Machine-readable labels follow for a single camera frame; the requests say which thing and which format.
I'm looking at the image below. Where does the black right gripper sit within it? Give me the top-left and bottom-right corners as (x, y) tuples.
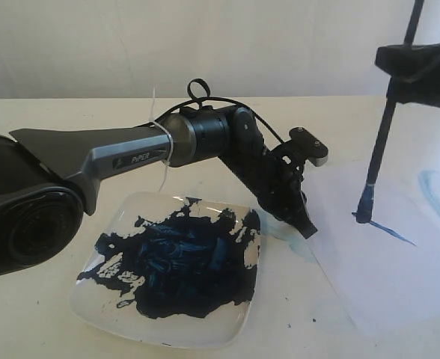
(375, 43), (440, 108)

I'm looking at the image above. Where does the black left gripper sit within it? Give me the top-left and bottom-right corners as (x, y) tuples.
(219, 147), (317, 239)

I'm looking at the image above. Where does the black paintbrush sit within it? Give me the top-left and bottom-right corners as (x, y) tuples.
(355, 0), (424, 224)

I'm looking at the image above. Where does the white paper sheet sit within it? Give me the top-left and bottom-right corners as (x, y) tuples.
(282, 161), (440, 336)

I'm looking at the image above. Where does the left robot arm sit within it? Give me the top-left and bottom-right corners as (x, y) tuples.
(0, 103), (329, 275)

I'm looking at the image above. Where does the white square paint plate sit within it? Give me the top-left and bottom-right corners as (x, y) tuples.
(70, 192), (260, 349)

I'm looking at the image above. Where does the white zip tie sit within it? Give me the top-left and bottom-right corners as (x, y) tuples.
(149, 88), (174, 193)

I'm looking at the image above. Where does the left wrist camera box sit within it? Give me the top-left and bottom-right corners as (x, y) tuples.
(289, 127), (329, 167)

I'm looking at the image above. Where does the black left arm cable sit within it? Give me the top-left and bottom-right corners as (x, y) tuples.
(156, 78), (287, 145)

